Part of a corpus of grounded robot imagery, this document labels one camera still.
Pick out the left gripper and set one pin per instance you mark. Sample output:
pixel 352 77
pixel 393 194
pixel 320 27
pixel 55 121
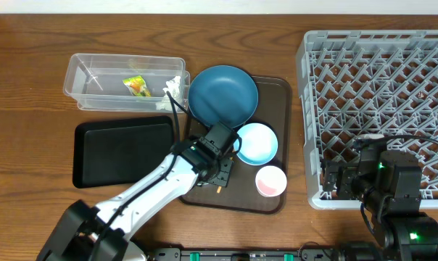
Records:
pixel 225 180

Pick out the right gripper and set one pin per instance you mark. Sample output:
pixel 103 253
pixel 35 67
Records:
pixel 349 172

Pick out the yellow green snack wrapper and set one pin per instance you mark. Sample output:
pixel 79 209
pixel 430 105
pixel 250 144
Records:
pixel 137 86

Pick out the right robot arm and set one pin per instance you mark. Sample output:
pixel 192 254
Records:
pixel 387 184

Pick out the grey dishwasher rack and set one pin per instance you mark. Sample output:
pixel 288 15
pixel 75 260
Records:
pixel 353 82

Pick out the brown plastic serving tray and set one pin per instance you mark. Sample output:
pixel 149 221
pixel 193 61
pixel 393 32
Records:
pixel 241 194

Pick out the dark blue plate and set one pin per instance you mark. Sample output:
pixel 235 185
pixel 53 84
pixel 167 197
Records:
pixel 223 93

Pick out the pink cup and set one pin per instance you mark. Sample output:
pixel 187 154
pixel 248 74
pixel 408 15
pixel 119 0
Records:
pixel 270 181

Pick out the white tissue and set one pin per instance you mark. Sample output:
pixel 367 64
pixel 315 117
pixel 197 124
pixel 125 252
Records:
pixel 172 87

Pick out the black plastic tray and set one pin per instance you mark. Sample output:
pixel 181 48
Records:
pixel 123 151

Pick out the light blue bowl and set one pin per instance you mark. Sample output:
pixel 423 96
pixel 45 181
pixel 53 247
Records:
pixel 258 144

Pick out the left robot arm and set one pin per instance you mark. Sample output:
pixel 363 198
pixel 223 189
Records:
pixel 104 232

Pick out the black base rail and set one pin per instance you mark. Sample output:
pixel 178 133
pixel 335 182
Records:
pixel 307 253

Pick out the clear plastic bin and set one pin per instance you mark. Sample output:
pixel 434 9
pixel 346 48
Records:
pixel 95 81

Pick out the wooden chopstick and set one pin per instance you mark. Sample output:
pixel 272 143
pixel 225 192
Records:
pixel 219 189

